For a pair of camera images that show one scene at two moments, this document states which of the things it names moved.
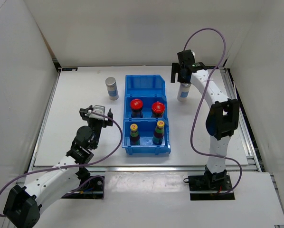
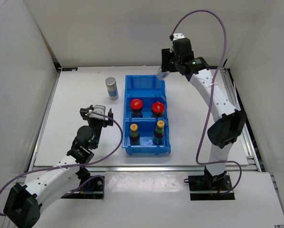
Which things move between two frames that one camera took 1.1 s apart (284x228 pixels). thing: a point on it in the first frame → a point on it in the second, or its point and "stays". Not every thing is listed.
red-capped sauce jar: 157,109 stays
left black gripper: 82,112 stays
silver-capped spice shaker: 184,90 → 162,75
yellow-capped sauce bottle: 134,137 stays
